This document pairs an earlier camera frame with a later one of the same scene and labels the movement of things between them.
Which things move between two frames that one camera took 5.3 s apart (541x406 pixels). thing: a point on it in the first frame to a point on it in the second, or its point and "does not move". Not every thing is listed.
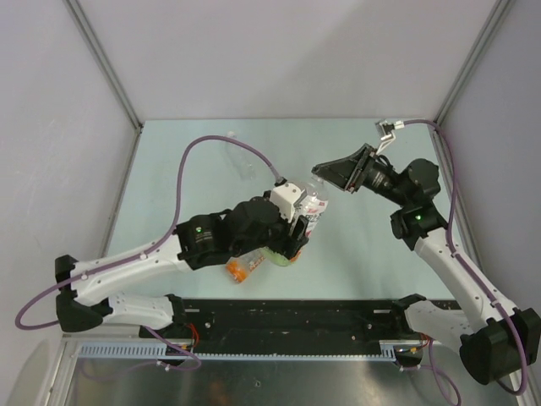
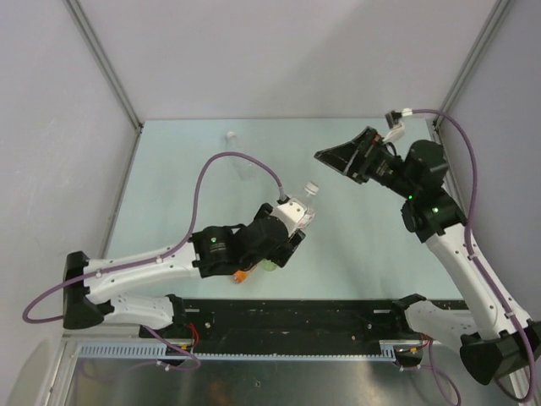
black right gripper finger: [342, 172] to [342, 157]
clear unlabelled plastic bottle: [241, 157] does not move
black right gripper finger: [347, 169] to [353, 150]
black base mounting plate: [224, 326] does not move
